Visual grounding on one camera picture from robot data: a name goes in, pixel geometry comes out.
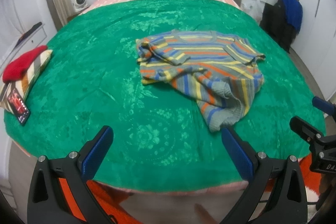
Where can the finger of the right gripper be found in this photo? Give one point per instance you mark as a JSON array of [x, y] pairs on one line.
[[305, 131], [323, 105]]

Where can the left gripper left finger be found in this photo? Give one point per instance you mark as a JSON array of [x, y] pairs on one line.
[[47, 200]]

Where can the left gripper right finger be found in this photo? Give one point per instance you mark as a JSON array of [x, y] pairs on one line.
[[287, 202]]

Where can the striped knit sweater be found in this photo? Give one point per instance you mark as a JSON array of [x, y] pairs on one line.
[[218, 70]]

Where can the orange fleece jacket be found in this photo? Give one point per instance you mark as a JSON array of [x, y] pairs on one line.
[[109, 198]]

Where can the black smartphone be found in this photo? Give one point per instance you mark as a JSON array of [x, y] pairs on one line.
[[18, 106]]

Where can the blue garment on chair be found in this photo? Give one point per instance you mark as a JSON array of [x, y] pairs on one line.
[[293, 13]]

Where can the striped folded cloth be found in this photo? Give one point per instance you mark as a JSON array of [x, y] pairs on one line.
[[25, 84]]

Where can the red knit garment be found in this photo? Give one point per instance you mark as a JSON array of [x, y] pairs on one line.
[[16, 69]]

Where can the green bed blanket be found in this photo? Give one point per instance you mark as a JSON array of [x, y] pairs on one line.
[[161, 140]]

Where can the white side cabinet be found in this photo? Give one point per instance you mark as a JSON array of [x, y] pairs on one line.
[[34, 37]]

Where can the white security camera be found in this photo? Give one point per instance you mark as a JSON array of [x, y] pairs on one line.
[[79, 4]]

